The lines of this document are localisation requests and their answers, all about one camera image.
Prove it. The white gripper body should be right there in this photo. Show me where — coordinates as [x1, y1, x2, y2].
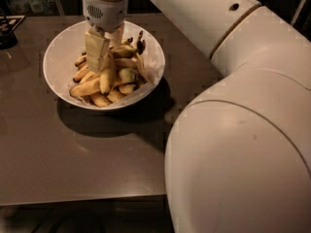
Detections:
[83, 0, 127, 32]

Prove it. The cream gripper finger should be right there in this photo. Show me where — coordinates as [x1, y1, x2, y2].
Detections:
[85, 28, 110, 72]
[106, 24, 124, 48]

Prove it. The large top yellow banana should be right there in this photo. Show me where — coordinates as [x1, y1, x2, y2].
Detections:
[99, 50, 116, 94]

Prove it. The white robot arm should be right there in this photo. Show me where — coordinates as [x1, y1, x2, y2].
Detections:
[84, 0, 311, 233]

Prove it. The white ceramic bowl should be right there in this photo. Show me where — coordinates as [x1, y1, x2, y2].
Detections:
[43, 21, 165, 112]

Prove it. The front left yellow banana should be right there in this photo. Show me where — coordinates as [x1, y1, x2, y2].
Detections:
[69, 78, 100, 98]

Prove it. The bunch of yellow bananas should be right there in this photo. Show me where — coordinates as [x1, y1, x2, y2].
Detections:
[69, 30, 147, 108]

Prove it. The black object at left edge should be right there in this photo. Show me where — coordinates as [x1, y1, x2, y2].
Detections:
[0, 13, 17, 50]

